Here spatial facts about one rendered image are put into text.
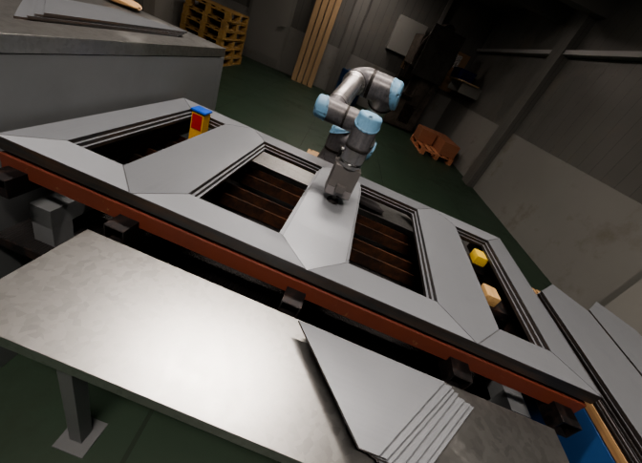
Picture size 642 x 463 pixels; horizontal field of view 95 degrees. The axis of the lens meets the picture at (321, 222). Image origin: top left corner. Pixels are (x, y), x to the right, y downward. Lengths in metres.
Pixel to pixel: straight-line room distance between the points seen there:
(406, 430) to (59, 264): 0.74
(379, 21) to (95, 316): 8.91
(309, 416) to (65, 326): 0.45
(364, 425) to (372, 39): 8.90
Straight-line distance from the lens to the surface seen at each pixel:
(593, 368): 1.15
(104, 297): 0.72
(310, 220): 0.86
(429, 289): 0.91
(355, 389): 0.65
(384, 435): 0.64
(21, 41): 1.05
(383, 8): 9.19
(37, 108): 1.11
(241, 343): 0.66
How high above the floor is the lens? 1.30
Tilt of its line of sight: 31 degrees down
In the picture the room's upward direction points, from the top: 25 degrees clockwise
